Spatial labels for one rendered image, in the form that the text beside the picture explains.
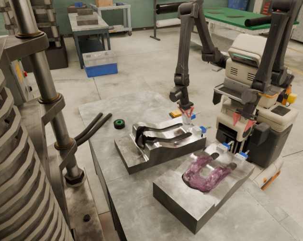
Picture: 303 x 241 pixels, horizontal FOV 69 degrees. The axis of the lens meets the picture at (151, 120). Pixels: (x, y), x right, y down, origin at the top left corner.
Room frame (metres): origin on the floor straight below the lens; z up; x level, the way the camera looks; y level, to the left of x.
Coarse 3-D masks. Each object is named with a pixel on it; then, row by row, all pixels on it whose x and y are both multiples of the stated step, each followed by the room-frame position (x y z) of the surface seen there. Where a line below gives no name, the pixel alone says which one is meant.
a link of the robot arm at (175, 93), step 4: (184, 80) 1.16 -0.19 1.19; (188, 80) 1.17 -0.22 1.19; (176, 84) 1.21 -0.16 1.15; (188, 84) 1.17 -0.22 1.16; (176, 88) 1.15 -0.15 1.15; (180, 88) 1.14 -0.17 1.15; (172, 92) 1.12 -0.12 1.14; (176, 92) 1.12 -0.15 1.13; (180, 92) 1.14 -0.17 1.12; (172, 96) 1.12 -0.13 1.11; (176, 96) 1.11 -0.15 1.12; (180, 96) 1.13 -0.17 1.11; (172, 100) 1.12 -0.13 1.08; (176, 100) 1.10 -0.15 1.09
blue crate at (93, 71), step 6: (90, 66) 3.98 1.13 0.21; (96, 66) 4.00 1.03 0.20; (102, 66) 4.05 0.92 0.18; (108, 66) 4.09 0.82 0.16; (114, 66) 4.14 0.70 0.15; (90, 72) 3.97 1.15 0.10; (96, 72) 4.01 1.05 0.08; (102, 72) 4.05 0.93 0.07; (108, 72) 4.09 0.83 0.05; (114, 72) 4.13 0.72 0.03
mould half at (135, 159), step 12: (168, 120) 1.19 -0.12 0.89; (180, 120) 1.19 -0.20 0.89; (132, 132) 1.09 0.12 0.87; (144, 132) 1.01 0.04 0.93; (156, 132) 1.04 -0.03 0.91; (168, 132) 1.07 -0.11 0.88; (180, 132) 1.06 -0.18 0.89; (192, 132) 1.06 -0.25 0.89; (120, 144) 0.99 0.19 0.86; (132, 144) 0.99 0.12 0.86; (156, 144) 0.90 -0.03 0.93; (168, 144) 0.94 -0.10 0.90; (180, 144) 0.96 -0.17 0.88; (192, 144) 0.97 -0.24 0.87; (204, 144) 1.01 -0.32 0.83; (120, 156) 0.95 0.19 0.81; (132, 156) 0.89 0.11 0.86; (144, 156) 0.88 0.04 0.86; (156, 156) 0.87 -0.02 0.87; (168, 156) 0.91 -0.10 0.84; (180, 156) 0.94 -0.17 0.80; (132, 168) 0.82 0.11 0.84; (144, 168) 0.84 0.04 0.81
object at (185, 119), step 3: (183, 114) 1.18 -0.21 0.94; (189, 114) 1.19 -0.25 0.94; (192, 114) 1.18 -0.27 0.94; (195, 114) 1.19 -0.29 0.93; (183, 117) 1.16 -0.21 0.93; (186, 117) 1.14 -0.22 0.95; (192, 117) 1.16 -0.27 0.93; (195, 117) 1.17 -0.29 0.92; (183, 120) 1.17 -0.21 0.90; (186, 120) 1.14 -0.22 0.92; (189, 120) 1.15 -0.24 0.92; (186, 123) 1.14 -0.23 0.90
